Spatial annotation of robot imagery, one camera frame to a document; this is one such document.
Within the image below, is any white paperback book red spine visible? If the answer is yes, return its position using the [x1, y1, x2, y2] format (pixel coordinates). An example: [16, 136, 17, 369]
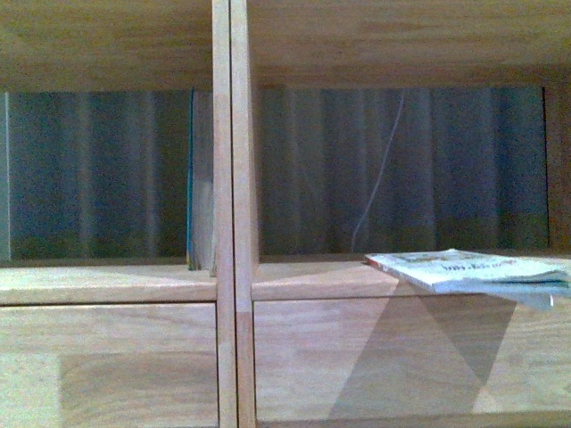
[365, 249, 570, 309]

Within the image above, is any upright book teal cover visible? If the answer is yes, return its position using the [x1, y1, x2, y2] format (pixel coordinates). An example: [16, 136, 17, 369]
[186, 89, 216, 276]

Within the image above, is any light wooden bookshelf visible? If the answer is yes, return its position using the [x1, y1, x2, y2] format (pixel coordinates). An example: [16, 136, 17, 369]
[1, 1, 570, 427]

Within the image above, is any grey pleated curtain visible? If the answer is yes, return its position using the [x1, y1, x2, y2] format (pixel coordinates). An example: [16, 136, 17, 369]
[1, 87, 550, 261]

